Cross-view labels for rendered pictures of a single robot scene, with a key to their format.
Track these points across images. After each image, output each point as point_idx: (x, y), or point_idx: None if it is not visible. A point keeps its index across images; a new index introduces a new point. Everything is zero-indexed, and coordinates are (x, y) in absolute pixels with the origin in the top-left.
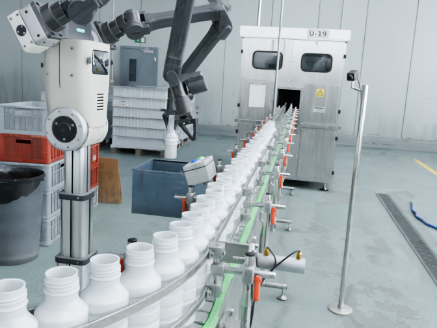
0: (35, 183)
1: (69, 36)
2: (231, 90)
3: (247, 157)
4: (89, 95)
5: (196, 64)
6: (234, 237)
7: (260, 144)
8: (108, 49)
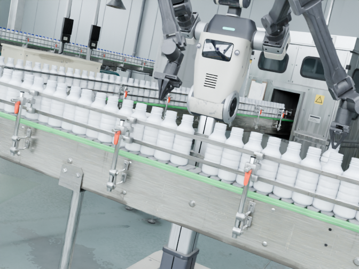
0: None
1: (211, 32)
2: None
3: (83, 89)
4: (196, 72)
5: (322, 56)
6: (21, 116)
7: (216, 132)
8: (233, 41)
